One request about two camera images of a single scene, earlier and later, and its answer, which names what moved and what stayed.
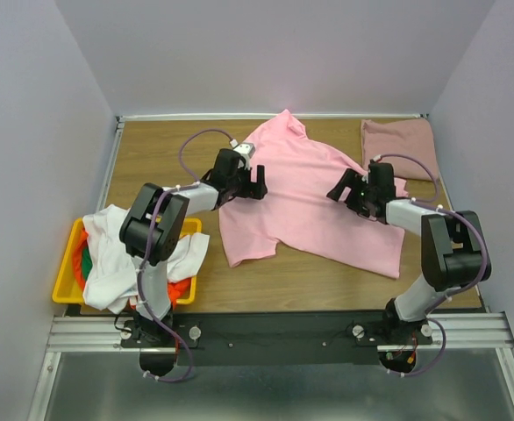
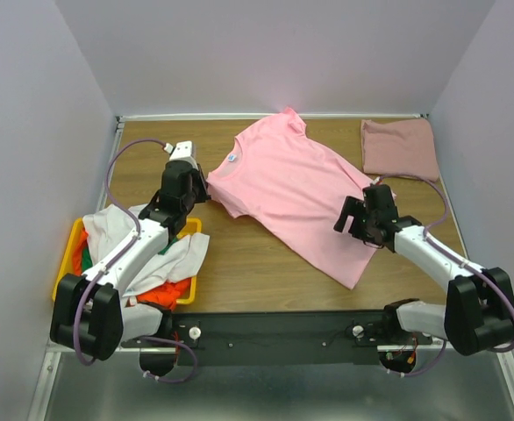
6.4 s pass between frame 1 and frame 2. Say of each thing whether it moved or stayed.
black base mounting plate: stayed
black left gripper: moved
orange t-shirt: stayed
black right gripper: moved
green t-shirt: stayed
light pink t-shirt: moved
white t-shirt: stayed
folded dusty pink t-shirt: stayed
